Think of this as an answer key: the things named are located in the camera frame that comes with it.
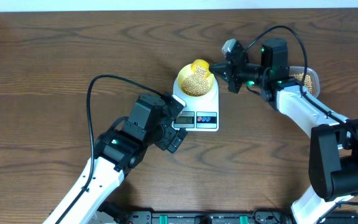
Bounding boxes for yellow measuring scoop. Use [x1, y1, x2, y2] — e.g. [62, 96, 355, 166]
[191, 59, 210, 79]

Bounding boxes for pale yellow bowl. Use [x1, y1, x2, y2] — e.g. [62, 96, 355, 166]
[177, 61, 214, 97]

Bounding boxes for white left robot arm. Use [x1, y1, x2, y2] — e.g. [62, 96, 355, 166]
[46, 93, 187, 223]

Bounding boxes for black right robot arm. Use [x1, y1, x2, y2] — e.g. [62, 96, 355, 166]
[209, 38, 358, 223]

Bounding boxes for soybeans in bowl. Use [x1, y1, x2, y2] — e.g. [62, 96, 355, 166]
[181, 73, 212, 96]

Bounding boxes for white digital kitchen scale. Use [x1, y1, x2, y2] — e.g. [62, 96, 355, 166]
[172, 77, 219, 132]

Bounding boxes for clear container of soybeans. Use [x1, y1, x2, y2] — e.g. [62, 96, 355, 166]
[290, 66, 321, 98]

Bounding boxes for black mounting rail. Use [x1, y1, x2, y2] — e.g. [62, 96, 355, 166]
[98, 202, 358, 224]

